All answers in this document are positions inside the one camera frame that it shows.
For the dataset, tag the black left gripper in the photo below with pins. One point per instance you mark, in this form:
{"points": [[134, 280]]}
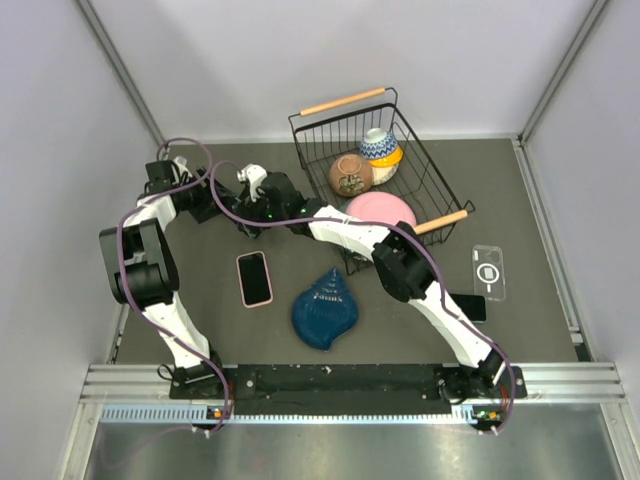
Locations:
{"points": [[206, 208]]}

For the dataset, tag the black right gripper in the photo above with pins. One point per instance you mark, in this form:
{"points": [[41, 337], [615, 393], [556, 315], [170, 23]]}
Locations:
{"points": [[249, 210]]}

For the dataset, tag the pink phone case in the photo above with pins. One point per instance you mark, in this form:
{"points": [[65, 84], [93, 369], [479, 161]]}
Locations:
{"points": [[254, 279]]}

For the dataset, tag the black phone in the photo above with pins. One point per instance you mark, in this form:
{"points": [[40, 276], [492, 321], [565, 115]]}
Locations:
{"points": [[254, 278]]}

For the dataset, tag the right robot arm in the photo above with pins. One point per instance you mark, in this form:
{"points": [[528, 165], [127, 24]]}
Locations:
{"points": [[405, 268]]}

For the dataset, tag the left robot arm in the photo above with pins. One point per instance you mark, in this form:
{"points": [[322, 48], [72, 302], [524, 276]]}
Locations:
{"points": [[143, 274]]}

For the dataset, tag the clear phone case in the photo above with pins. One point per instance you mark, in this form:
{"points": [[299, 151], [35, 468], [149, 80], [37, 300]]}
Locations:
{"points": [[488, 272]]}

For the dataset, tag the blue-edged phone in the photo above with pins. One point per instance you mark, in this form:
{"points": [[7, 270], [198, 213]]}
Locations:
{"points": [[473, 306]]}

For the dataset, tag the brown ceramic bowl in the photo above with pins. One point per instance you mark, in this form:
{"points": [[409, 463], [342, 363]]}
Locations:
{"points": [[350, 175]]}

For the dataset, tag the pink plate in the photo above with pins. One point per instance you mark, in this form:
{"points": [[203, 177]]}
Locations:
{"points": [[380, 207]]}

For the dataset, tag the blue white patterned bowl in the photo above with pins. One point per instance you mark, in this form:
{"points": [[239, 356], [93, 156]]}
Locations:
{"points": [[377, 143]]}

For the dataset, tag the blue shell-shaped dish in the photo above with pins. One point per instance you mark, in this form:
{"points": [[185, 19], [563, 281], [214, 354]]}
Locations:
{"points": [[325, 311]]}

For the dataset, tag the yellow bowl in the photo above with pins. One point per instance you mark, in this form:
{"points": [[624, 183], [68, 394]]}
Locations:
{"points": [[390, 160]]}

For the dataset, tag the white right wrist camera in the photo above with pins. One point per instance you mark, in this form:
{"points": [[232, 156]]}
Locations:
{"points": [[252, 176]]}

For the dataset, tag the black wire basket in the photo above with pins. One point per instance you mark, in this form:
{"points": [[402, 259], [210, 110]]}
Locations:
{"points": [[325, 132]]}

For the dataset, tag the far wooden basket handle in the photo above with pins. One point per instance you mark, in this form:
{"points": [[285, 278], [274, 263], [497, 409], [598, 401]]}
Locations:
{"points": [[342, 102]]}

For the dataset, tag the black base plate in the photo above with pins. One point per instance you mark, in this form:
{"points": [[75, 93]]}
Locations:
{"points": [[448, 381]]}

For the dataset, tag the slotted cable duct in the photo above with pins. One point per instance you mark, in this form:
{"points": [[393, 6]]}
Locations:
{"points": [[209, 415]]}

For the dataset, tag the aluminium front rail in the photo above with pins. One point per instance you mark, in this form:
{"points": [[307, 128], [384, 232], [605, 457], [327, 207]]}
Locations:
{"points": [[578, 382]]}

